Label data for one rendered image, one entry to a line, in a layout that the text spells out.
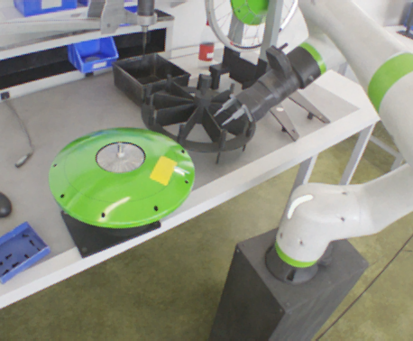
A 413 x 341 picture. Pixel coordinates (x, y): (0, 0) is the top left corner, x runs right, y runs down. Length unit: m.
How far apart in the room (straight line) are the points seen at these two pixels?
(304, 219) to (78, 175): 0.48
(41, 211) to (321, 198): 0.66
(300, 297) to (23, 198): 0.74
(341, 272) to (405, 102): 0.61
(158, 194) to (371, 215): 0.48
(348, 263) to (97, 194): 0.70
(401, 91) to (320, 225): 0.37
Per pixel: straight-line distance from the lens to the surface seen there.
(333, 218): 0.79
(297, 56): 0.83
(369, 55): 0.59
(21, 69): 1.55
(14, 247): 0.84
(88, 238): 0.81
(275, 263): 0.92
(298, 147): 1.18
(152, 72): 1.49
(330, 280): 0.99
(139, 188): 0.67
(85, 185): 0.69
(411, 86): 0.52
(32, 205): 0.92
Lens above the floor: 1.54
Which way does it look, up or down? 39 degrees down
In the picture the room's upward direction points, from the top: 8 degrees clockwise
